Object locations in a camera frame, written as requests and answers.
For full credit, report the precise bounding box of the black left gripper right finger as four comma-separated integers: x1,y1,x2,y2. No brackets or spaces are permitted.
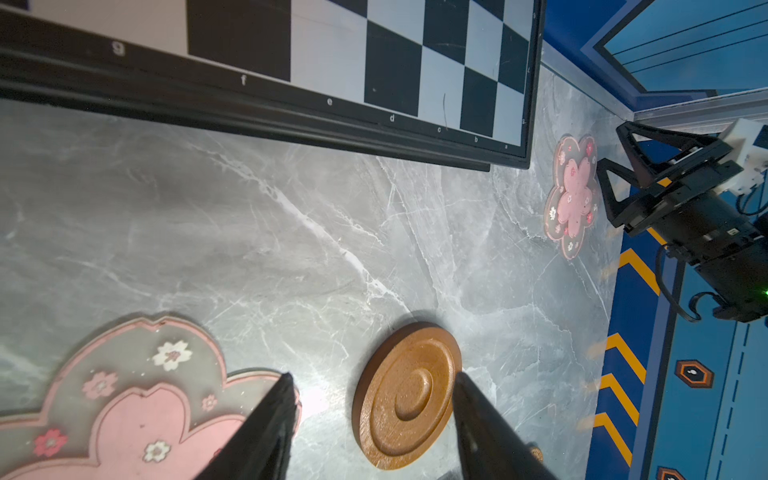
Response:
452,372,554,479

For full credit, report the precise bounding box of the black white chessboard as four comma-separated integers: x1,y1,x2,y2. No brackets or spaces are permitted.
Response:
1,1,545,171

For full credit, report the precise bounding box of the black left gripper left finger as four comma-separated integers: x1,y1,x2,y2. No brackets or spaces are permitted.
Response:
197,373,299,480

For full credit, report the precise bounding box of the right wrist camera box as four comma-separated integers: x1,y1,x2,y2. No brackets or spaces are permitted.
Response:
715,118,767,195

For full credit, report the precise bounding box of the pink flower coaster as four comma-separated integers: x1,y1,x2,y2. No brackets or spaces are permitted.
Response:
544,135,599,260
1,316,279,479

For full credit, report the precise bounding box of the aluminium right corner post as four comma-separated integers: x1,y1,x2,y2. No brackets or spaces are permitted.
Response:
634,88,767,134

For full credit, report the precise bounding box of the brown wooden round coaster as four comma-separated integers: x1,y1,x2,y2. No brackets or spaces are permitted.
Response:
351,322,462,470

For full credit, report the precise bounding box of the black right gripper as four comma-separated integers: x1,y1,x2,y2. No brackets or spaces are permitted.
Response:
596,120,768,323

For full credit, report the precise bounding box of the tan rattan round coaster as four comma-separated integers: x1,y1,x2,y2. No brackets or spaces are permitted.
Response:
528,443,544,463

